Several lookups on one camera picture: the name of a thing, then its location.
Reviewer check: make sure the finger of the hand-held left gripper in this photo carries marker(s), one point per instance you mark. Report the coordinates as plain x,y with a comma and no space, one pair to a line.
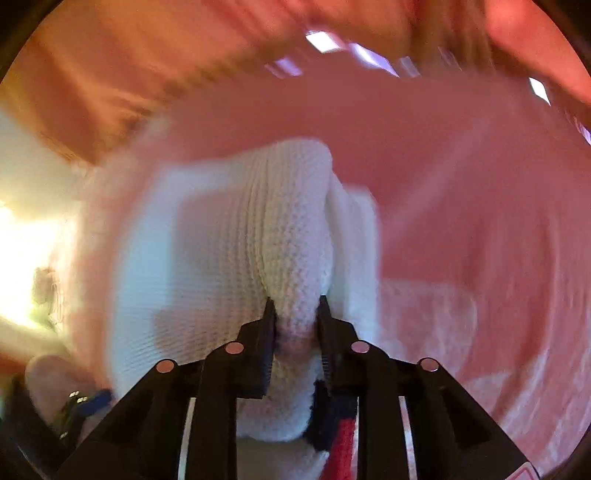
94,401

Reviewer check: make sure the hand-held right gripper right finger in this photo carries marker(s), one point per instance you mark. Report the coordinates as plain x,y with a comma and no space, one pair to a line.
325,341

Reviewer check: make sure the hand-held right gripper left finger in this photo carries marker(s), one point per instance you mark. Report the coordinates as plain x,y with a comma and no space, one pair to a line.
268,341

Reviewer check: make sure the white red black knit sweater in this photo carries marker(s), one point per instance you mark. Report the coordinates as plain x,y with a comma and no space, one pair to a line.
277,221

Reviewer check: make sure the pink bed sheet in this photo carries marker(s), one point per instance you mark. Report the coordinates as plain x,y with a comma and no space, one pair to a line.
461,194

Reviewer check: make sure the orange curtain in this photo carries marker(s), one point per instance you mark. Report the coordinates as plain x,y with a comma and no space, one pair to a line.
138,69
531,32

